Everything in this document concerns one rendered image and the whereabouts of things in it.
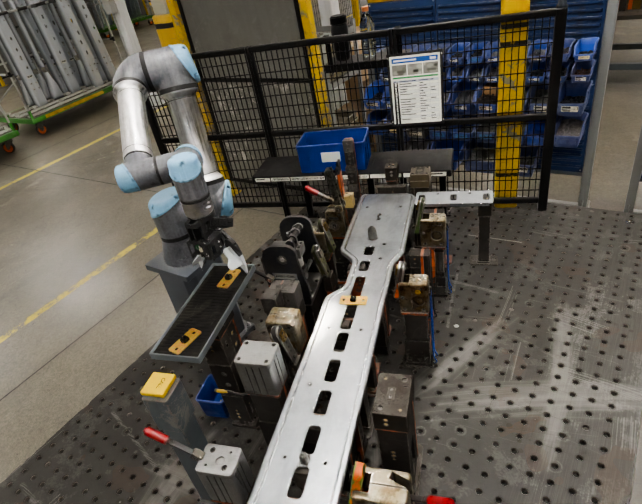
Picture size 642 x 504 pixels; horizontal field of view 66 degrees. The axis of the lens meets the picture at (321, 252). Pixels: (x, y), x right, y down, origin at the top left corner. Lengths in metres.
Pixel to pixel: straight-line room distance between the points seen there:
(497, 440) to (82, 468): 1.24
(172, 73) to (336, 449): 1.12
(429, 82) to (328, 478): 1.61
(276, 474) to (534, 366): 0.91
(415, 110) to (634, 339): 1.20
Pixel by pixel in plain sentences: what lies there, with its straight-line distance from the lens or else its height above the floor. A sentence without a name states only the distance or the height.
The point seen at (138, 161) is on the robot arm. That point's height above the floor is 1.53.
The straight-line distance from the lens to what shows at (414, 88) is 2.21.
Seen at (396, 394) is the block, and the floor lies 1.03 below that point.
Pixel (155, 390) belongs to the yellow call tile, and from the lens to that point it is 1.20.
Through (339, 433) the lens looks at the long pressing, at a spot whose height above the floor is 1.00.
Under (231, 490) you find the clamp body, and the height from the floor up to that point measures 1.00.
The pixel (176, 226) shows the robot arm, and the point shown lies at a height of 1.24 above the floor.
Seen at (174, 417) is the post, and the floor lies 1.08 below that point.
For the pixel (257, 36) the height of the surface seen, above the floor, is 1.35.
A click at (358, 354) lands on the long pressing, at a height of 1.00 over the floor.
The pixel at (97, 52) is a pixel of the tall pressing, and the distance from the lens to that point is 9.30.
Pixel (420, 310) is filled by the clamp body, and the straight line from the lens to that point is 1.52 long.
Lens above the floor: 1.96
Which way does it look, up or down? 34 degrees down
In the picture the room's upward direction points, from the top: 12 degrees counter-clockwise
